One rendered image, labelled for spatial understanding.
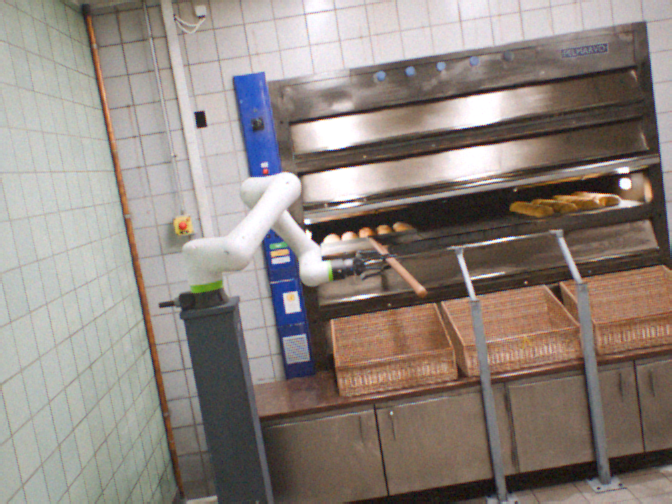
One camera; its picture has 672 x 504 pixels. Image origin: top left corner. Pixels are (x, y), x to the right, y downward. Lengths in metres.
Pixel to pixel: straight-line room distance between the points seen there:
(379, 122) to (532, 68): 0.83
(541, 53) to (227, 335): 2.21
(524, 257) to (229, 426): 1.87
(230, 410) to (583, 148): 2.26
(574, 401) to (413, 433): 0.75
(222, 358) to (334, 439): 0.90
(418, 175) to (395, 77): 0.51
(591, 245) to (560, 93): 0.80
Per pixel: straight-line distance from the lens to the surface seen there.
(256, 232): 2.69
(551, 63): 4.01
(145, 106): 3.87
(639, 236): 4.15
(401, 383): 3.44
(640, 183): 4.26
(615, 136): 4.08
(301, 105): 3.79
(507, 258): 3.93
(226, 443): 2.86
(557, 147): 3.98
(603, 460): 3.68
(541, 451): 3.64
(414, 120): 3.81
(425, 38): 3.86
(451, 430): 3.50
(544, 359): 3.55
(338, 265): 3.15
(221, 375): 2.77
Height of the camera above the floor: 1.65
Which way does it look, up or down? 7 degrees down
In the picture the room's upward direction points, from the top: 9 degrees counter-clockwise
